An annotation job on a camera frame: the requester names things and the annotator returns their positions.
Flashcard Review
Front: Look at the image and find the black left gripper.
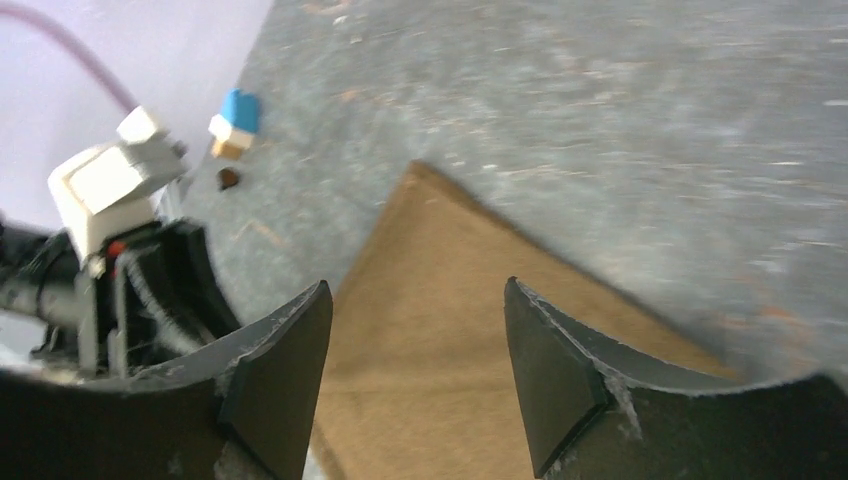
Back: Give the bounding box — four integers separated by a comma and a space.
1, 220, 242, 378

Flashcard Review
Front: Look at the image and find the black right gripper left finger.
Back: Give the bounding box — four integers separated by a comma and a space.
1, 281, 333, 479

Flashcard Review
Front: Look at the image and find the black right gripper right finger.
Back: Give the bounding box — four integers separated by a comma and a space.
504, 278, 847, 479

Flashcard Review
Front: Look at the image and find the brown cloth napkin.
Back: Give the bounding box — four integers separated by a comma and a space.
312, 162, 731, 479

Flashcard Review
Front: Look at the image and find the small black object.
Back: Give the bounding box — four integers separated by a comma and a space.
216, 167, 241, 191

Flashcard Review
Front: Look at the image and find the blue white wooden block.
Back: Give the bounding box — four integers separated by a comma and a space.
208, 88, 260, 160

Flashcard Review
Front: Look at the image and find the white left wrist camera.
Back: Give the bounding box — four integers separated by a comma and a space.
48, 106, 187, 264

